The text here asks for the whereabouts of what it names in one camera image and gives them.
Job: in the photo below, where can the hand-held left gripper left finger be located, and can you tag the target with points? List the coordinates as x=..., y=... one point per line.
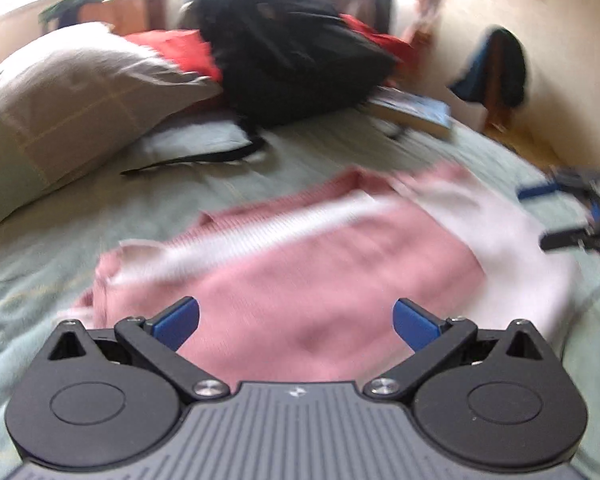
x=180, y=322

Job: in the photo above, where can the orange curtain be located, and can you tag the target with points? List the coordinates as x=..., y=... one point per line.
x=427, y=10

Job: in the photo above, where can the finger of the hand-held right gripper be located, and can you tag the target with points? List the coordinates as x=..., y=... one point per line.
x=560, y=240
x=540, y=192

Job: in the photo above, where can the black backpack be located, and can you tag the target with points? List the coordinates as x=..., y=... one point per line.
x=290, y=50

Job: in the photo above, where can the green plaid bed blanket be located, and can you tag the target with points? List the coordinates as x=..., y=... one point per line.
x=305, y=160

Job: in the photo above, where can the red cushion behind backpack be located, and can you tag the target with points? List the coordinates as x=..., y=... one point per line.
x=180, y=50

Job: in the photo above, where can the cardboard box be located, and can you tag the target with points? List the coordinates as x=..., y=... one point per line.
x=130, y=12

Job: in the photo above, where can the pink and white sweater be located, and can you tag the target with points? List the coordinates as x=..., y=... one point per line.
x=330, y=270

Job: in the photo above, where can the grey green pillow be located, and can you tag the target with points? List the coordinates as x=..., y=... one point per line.
x=80, y=110

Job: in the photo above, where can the white pillow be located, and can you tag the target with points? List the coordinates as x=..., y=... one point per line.
x=195, y=135

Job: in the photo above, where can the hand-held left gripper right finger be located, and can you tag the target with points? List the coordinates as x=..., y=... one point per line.
x=415, y=322

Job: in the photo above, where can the paperback book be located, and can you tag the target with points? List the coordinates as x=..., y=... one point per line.
x=415, y=110

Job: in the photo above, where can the black hanging jacket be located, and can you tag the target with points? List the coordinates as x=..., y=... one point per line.
x=380, y=5

